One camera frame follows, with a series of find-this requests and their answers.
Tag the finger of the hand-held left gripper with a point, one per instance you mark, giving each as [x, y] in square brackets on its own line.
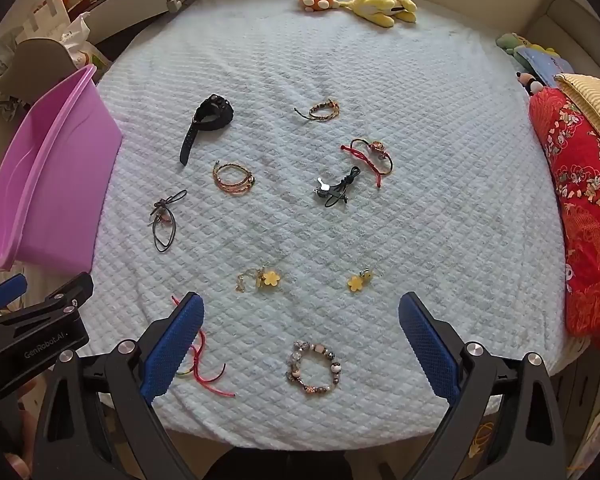
[7, 291]
[65, 292]

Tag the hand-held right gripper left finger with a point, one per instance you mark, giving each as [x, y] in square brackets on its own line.
[175, 345]

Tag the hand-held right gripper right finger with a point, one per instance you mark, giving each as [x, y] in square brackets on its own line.
[427, 350]

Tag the yellow flower charm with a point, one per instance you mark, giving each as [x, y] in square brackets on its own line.
[356, 282]

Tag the pink plastic tub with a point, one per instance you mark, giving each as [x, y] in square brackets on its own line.
[55, 170]

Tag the person's left hand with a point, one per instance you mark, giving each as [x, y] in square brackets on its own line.
[17, 462]

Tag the red floral quilt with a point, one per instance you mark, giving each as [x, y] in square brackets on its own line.
[580, 185]

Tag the black wrist watch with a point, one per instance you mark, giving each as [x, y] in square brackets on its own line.
[212, 112]

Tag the grey chair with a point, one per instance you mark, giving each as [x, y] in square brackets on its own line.
[40, 57]

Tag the light blue quilted blanket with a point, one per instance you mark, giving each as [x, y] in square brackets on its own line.
[430, 110]

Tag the white plastic bag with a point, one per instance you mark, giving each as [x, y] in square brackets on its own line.
[77, 35]

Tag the white paper bag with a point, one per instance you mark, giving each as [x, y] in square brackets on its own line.
[45, 12]

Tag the panda plush toy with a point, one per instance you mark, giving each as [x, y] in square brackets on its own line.
[530, 82]

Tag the white grey desk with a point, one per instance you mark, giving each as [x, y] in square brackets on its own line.
[125, 5]

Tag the green plush toy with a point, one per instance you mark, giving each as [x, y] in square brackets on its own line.
[510, 42]

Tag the yellow plush toy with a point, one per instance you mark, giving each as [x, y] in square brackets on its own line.
[380, 5]

